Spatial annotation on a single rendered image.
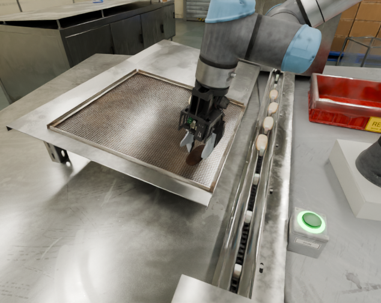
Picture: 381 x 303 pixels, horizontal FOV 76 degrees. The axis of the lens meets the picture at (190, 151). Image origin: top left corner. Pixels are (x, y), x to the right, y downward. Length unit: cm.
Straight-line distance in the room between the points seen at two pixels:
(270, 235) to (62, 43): 210
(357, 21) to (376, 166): 452
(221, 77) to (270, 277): 39
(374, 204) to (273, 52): 47
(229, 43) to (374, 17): 484
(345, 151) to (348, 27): 442
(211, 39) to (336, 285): 54
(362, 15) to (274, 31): 476
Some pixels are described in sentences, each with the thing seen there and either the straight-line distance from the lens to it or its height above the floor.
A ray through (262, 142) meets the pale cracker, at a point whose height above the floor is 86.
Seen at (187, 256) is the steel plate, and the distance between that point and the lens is 60.
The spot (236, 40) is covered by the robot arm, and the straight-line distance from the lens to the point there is 45.
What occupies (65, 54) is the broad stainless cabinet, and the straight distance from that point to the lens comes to 236.
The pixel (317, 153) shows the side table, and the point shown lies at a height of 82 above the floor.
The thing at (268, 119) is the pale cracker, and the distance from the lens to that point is 101.
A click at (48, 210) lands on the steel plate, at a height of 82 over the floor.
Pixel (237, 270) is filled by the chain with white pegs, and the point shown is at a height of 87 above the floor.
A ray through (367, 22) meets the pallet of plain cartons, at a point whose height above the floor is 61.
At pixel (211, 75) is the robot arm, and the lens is 47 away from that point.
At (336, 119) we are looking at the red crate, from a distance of 114.
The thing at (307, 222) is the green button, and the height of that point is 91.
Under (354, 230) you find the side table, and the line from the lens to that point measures 75.
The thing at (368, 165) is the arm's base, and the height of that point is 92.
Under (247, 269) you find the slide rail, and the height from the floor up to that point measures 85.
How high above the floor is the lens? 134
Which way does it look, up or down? 37 degrees down
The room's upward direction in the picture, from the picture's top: straight up
